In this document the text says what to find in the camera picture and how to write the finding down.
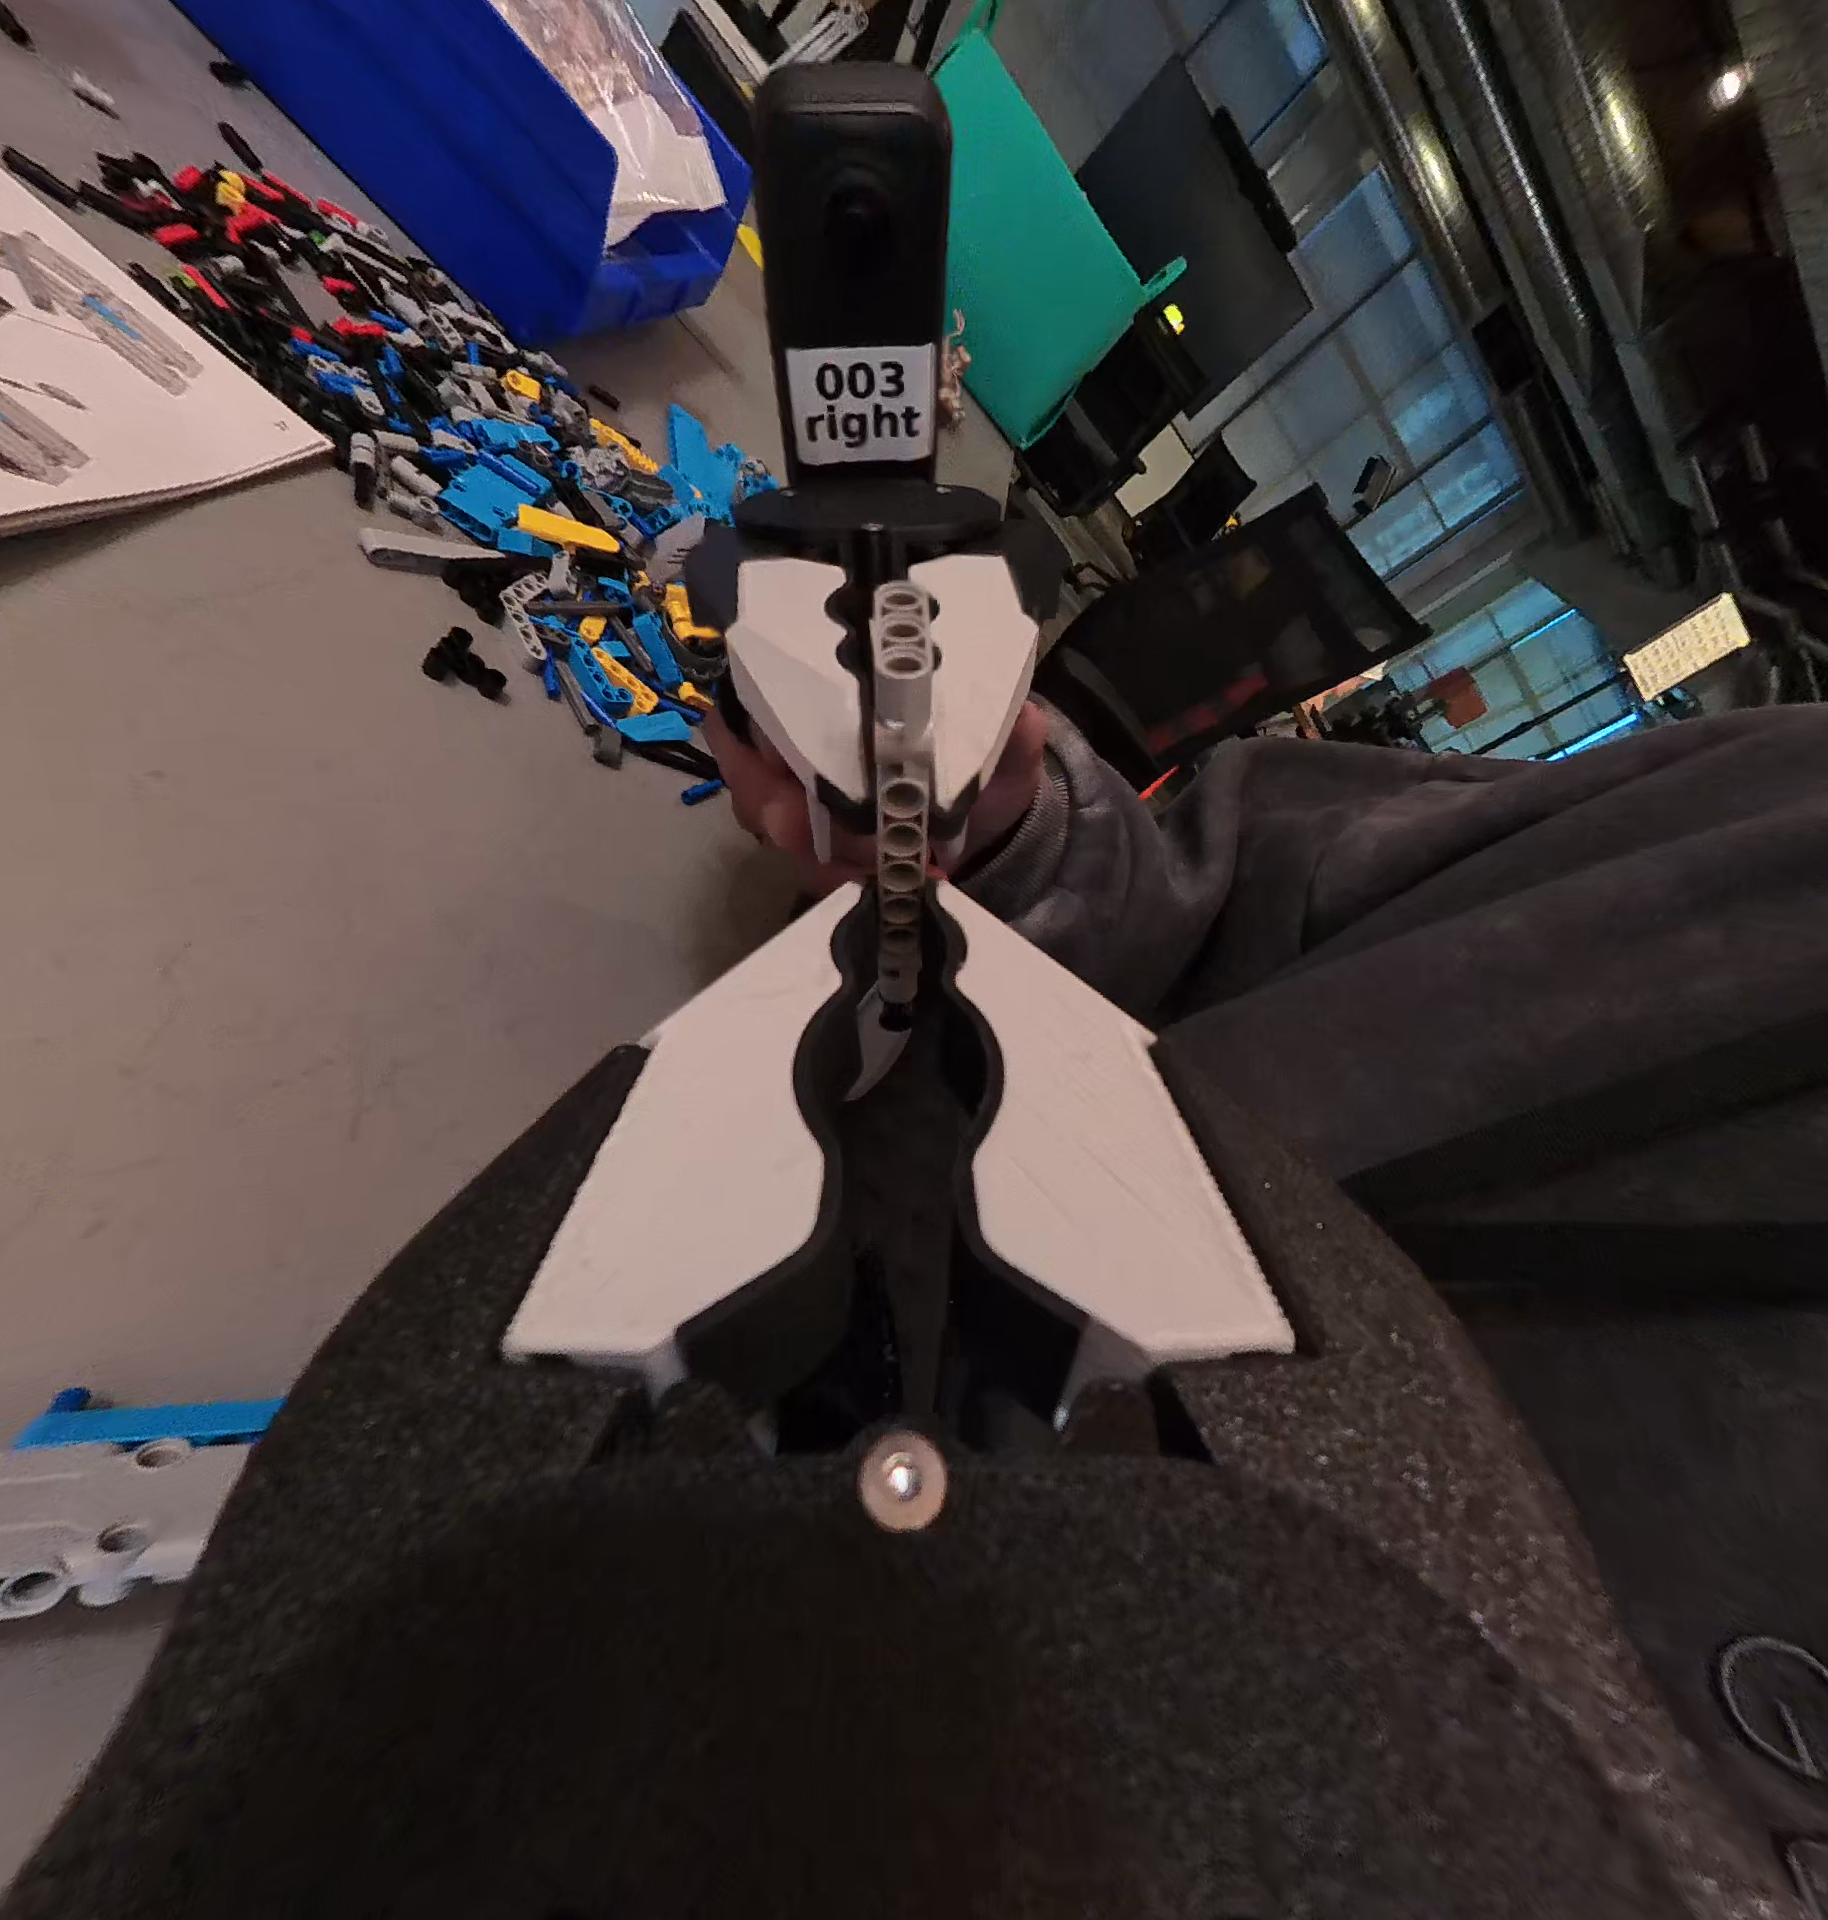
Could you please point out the pile of toy bricks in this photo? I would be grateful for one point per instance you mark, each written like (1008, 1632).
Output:
(522, 481)

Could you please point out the person's grey sweatshirt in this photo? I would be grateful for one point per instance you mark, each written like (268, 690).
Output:
(1681, 1425)

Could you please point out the blue storage bin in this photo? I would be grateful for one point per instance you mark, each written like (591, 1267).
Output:
(434, 135)

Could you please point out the open instruction booklet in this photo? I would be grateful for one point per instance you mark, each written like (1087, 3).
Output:
(104, 435)

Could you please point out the metal ventilation duct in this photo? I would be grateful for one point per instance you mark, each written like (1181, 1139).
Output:
(1483, 226)

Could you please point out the ceiling spotlight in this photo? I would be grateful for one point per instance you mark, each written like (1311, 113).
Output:
(1728, 82)

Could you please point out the clear plastic bag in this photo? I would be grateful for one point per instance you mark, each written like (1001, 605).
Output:
(643, 149)

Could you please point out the person's right hand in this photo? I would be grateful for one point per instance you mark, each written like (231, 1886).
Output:
(763, 798)

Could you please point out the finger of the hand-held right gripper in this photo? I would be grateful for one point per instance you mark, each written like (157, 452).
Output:
(786, 645)
(981, 659)

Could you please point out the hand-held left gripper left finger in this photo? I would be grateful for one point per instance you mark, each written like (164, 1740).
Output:
(687, 1185)

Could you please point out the black wall screen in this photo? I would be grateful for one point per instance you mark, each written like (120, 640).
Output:
(1199, 239)

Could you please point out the grey hinged toy assembly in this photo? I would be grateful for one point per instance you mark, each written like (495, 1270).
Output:
(904, 707)

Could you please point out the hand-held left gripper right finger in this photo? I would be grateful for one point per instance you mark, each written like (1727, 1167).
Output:
(1123, 1185)

